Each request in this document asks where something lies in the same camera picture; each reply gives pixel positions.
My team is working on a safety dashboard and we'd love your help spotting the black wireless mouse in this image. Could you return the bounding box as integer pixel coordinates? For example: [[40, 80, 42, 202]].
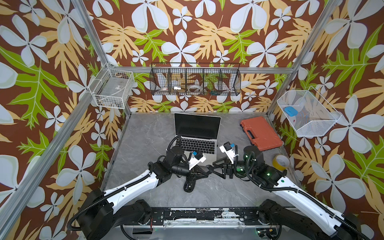
[[183, 177, 196, 193]]

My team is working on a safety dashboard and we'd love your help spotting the silver laptop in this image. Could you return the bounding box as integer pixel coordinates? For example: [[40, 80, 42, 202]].
[[174, 113, 222, 165]]

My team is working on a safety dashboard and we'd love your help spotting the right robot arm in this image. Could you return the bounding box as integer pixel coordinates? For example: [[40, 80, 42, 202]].
[[219, 142, 368, 240]]

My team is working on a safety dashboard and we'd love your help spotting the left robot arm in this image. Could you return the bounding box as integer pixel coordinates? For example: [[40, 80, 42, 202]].
[[67, 136, 207, 240]]

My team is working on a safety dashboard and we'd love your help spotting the red plastic tool case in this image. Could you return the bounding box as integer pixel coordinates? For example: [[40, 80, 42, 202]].
[[240, 117, 283, 151]]

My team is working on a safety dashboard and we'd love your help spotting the yellow tape roll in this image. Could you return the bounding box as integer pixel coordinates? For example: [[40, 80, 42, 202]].
[[272, 155, 291, 172]]

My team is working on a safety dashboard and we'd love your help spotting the blue object in basket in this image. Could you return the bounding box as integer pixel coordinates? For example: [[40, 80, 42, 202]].
[[284, 106, 299, 117]]

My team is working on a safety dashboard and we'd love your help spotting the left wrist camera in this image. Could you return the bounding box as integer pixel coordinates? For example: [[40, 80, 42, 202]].
[[188, 151, 207, 170]]

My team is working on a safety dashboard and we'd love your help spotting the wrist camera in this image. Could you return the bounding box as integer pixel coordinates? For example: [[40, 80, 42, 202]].
[[188, 151, 207, 170], [219, 142, 238, 165]]

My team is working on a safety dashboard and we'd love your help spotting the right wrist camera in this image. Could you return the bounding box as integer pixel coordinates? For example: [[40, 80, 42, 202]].
[[219, 142, 238, 165]]

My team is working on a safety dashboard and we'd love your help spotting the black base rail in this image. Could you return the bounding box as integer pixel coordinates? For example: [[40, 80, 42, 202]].
[[146, 207, 272, 227]]

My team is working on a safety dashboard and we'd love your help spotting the black wire basket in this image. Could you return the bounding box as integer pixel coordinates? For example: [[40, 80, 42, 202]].
[[149, 62, 242, 96]]

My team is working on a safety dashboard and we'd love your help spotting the white wire basket right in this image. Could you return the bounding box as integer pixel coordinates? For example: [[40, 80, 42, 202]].
[[277, 87, 342, 138]]

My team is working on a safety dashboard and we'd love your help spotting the white wire basket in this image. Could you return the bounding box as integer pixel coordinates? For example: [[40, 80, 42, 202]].
[[277, 87, 342, 138], [90, 68, 135, 109]]

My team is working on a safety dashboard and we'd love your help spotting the white wire basket left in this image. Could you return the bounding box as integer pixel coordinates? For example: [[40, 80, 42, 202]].
[[90, 68, 135, 109]]

